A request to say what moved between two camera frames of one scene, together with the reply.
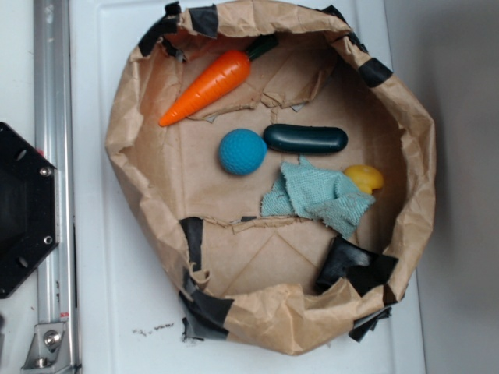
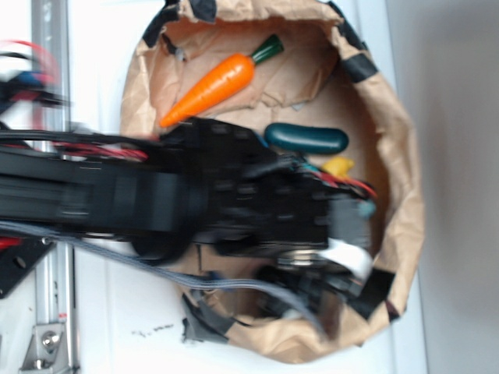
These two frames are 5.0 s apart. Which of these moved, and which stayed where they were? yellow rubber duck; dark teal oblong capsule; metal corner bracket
Moved: yellow rubber duck
Stayed: dark teal oblong capsule; metal corner bracket
